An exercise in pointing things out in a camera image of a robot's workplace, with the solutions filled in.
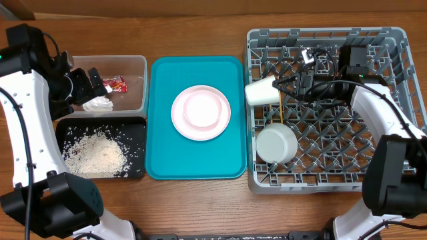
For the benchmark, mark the black plastic tray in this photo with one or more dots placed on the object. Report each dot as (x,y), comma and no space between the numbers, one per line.
(133,130)

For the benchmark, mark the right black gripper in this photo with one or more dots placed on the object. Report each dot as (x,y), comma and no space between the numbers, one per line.
(303,83)

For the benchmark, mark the large white plate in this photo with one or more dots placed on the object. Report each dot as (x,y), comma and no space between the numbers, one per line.
(199,133)

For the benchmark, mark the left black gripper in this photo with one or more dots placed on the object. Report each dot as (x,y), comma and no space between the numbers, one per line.
(86,90)

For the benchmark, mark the white cup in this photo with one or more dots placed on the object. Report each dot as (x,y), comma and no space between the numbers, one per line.
(262,92)

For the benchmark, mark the white rice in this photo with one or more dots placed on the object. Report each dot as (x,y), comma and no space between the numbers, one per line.
(95,155)

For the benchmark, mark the clear plastic bin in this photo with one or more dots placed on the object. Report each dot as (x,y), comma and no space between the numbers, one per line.
(133,68)

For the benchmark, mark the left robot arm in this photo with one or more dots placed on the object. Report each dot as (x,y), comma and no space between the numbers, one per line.
(36,89)

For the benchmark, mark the grey dishwasher rack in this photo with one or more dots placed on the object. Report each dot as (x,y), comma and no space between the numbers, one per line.
(334,145)

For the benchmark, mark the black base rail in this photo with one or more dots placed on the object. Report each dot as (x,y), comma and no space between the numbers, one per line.
(292,235)

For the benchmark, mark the white napkin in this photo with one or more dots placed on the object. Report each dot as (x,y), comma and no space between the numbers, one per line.
(98,104)

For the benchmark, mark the teal serving tray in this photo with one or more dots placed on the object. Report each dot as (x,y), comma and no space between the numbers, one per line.
(171,156)

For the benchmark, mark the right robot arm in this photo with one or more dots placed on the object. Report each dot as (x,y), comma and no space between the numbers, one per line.
(394,185)

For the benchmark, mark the red foil wrapper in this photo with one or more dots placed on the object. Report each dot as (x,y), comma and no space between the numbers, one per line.
(115,84)

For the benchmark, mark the cardboard backdrop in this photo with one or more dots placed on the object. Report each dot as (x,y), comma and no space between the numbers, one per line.
(36,9)

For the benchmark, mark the white bowl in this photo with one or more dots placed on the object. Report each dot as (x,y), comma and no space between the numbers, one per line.
(276,142)

